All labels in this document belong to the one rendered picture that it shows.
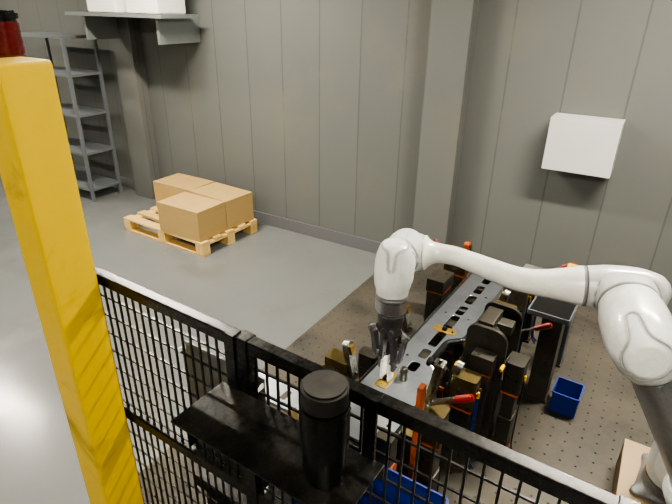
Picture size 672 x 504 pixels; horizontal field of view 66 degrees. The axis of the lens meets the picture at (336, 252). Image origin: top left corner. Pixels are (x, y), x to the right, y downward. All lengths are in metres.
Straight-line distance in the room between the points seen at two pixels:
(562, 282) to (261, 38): 4.15
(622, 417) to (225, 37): 4.48
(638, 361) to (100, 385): 1.17
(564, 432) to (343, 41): 3.46
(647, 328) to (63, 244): 1.18
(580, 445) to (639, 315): 0.99
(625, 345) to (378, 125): 3.58
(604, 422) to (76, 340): 1.83
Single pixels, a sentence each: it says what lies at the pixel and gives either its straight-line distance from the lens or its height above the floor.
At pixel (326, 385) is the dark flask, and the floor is 1.61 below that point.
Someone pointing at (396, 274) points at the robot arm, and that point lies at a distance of 1.36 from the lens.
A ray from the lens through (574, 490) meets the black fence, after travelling 0.78.
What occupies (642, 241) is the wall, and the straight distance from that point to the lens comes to 4.23.
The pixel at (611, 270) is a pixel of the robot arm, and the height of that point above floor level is 1.54.
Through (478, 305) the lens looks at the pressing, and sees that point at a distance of 2.20.
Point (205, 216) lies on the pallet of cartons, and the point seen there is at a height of 0.36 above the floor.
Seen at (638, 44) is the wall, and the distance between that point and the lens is 3.97.
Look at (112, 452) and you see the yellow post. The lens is 1.50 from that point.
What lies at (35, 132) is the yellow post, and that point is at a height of 1.88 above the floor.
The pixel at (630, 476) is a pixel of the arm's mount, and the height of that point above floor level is 0.80.
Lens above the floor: 2.10
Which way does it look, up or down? 25 degrees down
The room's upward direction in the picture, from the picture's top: 1 degrees clockwise
